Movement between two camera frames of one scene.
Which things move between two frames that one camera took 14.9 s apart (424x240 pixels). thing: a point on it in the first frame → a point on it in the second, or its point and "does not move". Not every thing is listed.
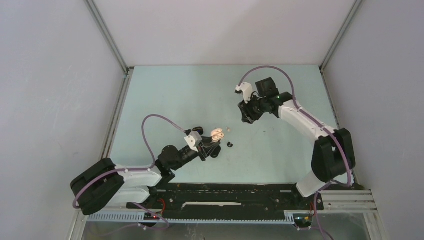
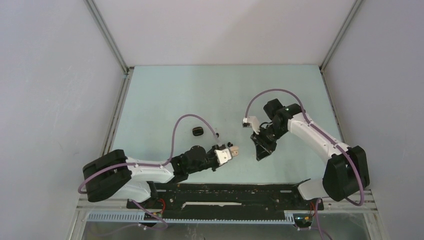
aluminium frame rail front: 356,201 does not move
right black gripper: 247,115 → 263,147
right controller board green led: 304,219 does not move
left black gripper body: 201,148 → 211,162
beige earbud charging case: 217,134 → 235,151
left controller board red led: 148,216 does not move
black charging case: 199,129 does not move
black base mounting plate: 228,200 does not move
